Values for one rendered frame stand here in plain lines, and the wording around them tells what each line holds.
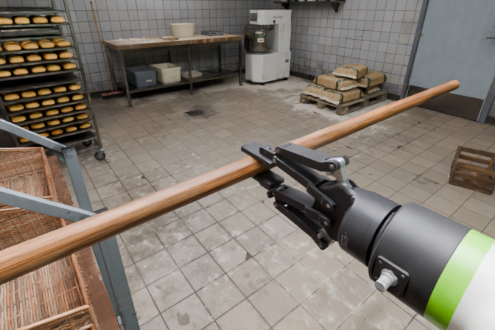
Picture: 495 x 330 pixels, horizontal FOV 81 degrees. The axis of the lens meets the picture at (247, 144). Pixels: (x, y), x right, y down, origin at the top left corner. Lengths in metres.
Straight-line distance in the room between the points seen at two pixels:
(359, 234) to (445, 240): 0.07
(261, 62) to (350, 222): 5.33
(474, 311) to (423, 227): 0.07
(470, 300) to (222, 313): 1.49
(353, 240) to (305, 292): 1.48
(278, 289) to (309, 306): 0.18
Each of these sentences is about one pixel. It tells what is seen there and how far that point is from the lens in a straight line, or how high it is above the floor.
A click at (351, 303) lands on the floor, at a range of 1.82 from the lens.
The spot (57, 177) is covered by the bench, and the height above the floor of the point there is 0.58.
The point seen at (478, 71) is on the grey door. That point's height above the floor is 0.63.
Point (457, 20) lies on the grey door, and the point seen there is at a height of 1.23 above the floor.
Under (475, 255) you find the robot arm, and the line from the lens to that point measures 0.30.
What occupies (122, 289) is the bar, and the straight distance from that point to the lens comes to 0.97.
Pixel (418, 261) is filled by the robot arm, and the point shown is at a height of 1.22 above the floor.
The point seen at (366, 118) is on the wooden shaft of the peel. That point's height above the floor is 1.21.
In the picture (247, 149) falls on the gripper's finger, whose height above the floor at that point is 1.22.
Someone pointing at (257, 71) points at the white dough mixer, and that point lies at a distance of 5.63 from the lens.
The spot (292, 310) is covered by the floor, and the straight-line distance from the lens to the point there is 1.73.
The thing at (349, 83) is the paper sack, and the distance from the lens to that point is 4.44.
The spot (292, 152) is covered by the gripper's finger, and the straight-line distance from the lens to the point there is 0.37.
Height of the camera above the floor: 1.42
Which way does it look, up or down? 26 degrees down
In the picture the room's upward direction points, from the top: straight up
